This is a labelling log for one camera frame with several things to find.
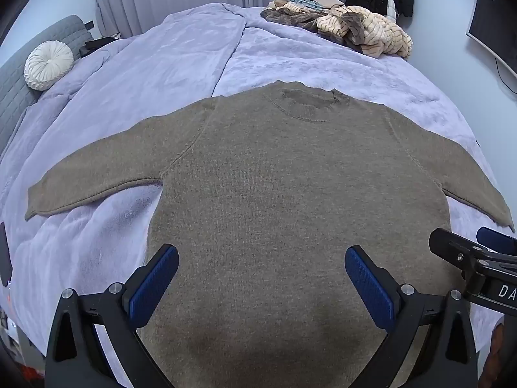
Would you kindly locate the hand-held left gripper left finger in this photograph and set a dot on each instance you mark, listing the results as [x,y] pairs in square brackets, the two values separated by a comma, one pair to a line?
[155,283]

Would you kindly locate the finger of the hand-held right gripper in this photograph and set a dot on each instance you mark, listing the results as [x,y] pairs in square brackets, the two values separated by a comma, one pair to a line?
[499,240]
[452,246]

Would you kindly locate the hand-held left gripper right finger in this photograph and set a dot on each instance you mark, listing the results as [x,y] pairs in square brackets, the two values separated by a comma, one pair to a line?
[369,287]

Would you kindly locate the brown knit sweater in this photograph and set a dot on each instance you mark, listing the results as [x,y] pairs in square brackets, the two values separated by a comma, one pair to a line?
[282,194]

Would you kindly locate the black smartphone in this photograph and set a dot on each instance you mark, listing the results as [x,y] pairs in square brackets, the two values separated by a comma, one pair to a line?
[4,254]

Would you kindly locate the lavender fleece blanket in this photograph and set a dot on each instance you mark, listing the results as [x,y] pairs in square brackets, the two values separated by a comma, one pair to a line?
[169,64]

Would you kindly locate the cream striped fuzzy garment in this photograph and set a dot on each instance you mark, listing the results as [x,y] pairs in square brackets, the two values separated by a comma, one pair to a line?
[379,32]

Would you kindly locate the round white pleated pillow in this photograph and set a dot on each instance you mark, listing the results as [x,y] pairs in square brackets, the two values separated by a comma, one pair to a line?
[48,66]

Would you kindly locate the grey quilted headboard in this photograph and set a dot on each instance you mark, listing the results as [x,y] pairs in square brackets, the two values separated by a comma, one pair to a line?
[16,85]

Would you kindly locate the small black object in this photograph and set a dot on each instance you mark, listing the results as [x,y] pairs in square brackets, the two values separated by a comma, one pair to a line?
[99,43]

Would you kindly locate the brown fuzzy garment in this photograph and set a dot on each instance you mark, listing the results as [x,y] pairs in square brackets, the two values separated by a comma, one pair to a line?
[295,18]

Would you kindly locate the beige folded garment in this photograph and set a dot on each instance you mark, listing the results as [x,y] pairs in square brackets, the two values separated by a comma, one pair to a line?
[323,1]

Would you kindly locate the wall-mounted television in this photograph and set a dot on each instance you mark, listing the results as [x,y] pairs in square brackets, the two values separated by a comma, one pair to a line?
[490,24]

